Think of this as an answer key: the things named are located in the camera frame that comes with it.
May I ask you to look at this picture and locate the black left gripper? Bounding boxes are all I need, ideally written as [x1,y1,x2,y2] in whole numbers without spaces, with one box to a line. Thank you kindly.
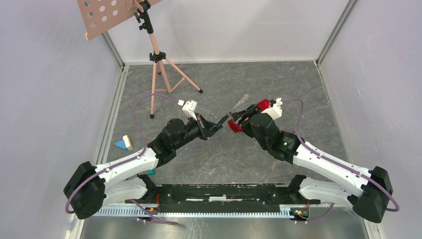
[173,113,222,150]

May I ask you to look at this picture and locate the red cloth napkin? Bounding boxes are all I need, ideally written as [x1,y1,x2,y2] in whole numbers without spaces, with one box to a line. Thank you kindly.
[228,99,275,137]

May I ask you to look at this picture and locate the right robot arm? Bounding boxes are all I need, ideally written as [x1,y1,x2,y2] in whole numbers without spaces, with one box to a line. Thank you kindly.
[228,105,393,224]

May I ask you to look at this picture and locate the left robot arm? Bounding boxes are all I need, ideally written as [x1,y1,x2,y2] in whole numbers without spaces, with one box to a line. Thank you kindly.
[63,114,223,220]

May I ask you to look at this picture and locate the blue and cream block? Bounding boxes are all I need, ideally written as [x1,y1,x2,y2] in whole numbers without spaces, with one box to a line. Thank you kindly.
[115,135,132,150]

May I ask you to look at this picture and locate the pink music stand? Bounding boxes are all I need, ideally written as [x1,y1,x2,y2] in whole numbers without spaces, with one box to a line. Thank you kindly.
[76,0,204,120]

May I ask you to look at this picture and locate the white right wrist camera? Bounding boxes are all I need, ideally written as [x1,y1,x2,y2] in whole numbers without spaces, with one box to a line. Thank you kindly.
[261,97,283,120]

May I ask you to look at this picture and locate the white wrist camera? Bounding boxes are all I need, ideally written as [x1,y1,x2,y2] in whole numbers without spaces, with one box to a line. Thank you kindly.
[178,100,198,121]
[261,97,283,120]

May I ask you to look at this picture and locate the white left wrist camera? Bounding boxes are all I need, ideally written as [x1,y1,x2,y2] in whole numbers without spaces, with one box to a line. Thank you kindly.
[178,100,198,121]

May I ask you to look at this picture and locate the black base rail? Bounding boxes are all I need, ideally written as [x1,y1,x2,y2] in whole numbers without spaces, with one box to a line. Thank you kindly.
[136,184,321,213]

